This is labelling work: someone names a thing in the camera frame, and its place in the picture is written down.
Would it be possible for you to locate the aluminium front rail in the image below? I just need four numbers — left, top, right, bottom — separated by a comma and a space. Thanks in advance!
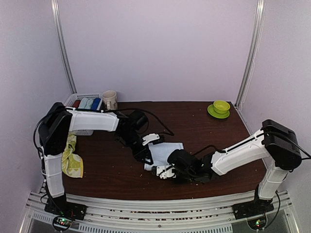
17, 191, 302, 233

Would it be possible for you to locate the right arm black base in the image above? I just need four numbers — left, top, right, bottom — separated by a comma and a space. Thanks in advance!
232, 201, 274, 220

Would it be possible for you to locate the left aluminium frame post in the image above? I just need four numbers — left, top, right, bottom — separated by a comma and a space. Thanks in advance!
51, 0, 77, 94

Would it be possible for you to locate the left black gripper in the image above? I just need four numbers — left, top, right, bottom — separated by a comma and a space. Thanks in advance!
119, 130, 154, 165

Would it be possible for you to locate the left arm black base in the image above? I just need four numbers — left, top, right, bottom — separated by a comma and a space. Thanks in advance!
44, 201, 87, 220

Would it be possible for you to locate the rolled pale teal towel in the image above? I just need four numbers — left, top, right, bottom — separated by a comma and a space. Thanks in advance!
85, 99, 94, 109

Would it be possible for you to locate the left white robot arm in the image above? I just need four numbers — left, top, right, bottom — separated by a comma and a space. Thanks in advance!
35, 102, 160, 216

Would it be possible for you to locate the rolled light blue towel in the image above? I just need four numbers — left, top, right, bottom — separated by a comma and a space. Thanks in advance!
78, 98, 88, 109

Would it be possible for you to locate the right aluminium frame post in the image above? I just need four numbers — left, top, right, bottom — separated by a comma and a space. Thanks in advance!
235, 0, 265, 109

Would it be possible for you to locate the green saucer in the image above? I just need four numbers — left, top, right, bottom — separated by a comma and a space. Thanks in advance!
207, 103, 230, 119

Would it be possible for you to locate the aluminium frame post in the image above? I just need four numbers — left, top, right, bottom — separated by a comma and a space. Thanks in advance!
51, 0, 77, 94
235, 0, 265, 109

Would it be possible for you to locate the rolled brown towel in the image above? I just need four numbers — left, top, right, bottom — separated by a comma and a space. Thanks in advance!
72, 100, 81, 108

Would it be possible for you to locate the light blue towel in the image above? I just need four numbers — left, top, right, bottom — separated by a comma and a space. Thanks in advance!
78, 98, 88, 109
144, 143, 184, 171

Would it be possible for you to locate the green cup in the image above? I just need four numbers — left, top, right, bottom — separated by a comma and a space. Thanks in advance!
213, 100, 230, 114

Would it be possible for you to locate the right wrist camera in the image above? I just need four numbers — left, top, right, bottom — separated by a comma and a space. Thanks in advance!
151, 165, 176, 180

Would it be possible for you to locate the yellow green patterned towel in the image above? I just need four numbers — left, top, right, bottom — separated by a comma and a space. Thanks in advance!
62, 134, 84, 179

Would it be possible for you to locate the rolled dark blue towel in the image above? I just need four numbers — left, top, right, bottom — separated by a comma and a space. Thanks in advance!
91, 98, 101, 110

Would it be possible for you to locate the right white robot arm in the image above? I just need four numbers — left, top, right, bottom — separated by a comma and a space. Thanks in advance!
168, 119, 302, 215

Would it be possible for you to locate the beige ceramic mug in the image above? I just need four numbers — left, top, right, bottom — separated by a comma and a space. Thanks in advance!
102, 90, 118, 110

